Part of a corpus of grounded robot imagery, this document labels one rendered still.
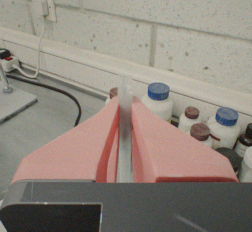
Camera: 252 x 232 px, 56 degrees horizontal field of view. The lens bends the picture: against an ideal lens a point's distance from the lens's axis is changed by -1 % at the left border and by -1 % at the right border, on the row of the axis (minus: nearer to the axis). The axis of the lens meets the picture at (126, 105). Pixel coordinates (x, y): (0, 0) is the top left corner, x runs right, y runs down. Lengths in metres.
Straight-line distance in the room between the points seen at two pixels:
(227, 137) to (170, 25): 0.28
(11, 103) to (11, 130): 0.11
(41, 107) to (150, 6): 0.40
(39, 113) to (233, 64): 0.50
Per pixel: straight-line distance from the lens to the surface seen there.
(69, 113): 0.66
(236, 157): 0.50
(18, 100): 0.74
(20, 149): 0.60
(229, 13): 0.54
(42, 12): 0.79
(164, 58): 0.61
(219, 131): 0.50
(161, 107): 0.51
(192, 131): 0.46
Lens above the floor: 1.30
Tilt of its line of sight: 36 degrees down
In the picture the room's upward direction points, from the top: straight up
